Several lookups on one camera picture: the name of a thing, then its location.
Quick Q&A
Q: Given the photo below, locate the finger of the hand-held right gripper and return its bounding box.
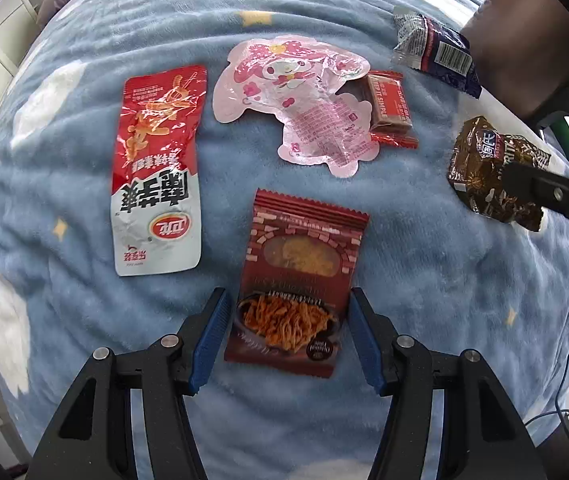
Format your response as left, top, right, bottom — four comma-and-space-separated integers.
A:
503, 160, 569, 242

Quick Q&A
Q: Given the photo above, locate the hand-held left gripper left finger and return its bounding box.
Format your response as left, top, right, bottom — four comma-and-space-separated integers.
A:
24, 287, 232, 480

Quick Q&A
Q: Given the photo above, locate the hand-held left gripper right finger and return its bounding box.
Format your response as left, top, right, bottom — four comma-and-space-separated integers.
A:
349, 287, 548, 480

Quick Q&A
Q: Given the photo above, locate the brown snack packet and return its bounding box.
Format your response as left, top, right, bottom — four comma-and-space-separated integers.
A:
446, 116, 551, 232

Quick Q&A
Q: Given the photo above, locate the dark red noodle snack packet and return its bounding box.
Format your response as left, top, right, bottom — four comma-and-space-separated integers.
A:
224, 189, 370, 380

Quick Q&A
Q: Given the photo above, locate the dark blue snack packet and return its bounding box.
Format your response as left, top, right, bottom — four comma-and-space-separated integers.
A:
392, 5, 483, 98

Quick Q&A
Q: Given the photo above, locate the blue cloud print blanket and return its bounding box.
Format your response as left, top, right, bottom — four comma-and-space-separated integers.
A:
0, 0, 569, 480

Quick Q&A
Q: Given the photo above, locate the brown padded seat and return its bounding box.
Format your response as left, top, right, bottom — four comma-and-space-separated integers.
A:
462, 0, 569, 128

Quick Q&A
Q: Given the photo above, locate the red and white snack packet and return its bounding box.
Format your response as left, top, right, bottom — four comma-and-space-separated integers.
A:
109, 64, 208, 277

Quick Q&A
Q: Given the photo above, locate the small red snack bar packet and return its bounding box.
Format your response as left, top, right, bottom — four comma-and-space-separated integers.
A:
365, 70, 419, 150

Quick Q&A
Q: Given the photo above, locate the pink cartoon snack packet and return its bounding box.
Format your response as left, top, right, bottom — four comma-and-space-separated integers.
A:
213, 34, 380, 178

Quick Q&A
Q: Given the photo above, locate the black cable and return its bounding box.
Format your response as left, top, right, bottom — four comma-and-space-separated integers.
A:
523, 345, 569, 443

